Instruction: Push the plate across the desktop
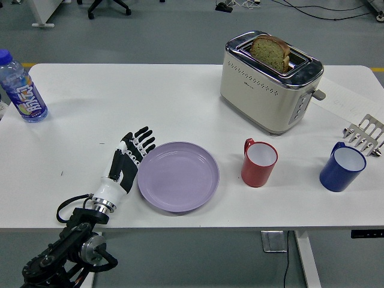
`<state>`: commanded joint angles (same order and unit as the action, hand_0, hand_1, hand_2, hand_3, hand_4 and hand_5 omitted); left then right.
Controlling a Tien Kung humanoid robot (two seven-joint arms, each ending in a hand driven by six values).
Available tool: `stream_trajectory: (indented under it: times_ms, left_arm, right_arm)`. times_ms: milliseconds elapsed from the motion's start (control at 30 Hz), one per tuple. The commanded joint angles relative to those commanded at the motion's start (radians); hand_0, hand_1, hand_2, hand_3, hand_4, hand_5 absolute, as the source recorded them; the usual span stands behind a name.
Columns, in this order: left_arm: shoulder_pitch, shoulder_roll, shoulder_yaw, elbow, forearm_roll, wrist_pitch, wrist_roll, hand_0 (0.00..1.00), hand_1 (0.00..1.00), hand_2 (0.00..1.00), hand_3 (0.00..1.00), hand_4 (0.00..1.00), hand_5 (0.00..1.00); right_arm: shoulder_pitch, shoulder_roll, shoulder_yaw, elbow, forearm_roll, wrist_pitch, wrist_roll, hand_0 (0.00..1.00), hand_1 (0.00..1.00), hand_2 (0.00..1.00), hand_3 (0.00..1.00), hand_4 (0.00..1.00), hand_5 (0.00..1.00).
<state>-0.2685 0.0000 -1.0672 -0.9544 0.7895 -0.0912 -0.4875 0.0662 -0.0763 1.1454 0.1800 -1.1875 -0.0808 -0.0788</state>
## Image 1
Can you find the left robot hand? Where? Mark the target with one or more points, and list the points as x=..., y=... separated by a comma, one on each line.
x=123, y=168

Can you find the purple plate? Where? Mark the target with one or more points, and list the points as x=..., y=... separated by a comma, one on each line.
x=178, y=177

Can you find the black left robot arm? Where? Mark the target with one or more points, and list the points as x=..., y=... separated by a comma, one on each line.
x=72, y=240

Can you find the white table leg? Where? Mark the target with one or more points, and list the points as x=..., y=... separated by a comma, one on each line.
x=90, y=280
x=307, y=258

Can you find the blue label drink bottle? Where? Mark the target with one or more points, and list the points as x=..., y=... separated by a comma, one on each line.
x=25, y=93

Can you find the red mug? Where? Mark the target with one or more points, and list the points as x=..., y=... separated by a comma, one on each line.
x=255, y=174

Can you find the cream and chrome toaster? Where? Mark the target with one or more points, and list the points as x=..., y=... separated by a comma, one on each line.
x=264, y=102

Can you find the black office chair base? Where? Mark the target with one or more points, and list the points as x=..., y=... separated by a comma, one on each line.
x=103, y=6

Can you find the silver under-table box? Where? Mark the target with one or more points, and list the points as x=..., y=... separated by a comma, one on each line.
x=272, y=241

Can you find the white desk foot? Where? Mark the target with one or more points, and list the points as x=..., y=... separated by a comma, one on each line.
x=45, y=16

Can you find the brown bread slice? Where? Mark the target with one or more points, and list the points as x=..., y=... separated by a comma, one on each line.
x=268, y=52

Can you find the black floor plug block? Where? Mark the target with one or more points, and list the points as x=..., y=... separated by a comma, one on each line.
x=224, y=7

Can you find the pale thin bread slice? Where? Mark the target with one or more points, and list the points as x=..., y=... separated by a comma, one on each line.
x=287, y=64

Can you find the blue mug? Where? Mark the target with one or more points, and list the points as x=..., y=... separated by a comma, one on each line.
x=336, y=177

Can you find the white paper sheet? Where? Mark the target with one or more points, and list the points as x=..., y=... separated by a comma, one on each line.
x=345, y=96

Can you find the silver metal tongs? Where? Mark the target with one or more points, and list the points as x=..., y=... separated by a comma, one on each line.
x=367, y=132

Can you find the black table control panel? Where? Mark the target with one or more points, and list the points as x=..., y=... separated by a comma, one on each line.
x=367, y=234

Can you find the grey wheeled equipment base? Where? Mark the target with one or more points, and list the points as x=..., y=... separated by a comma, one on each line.
x=380, y=13

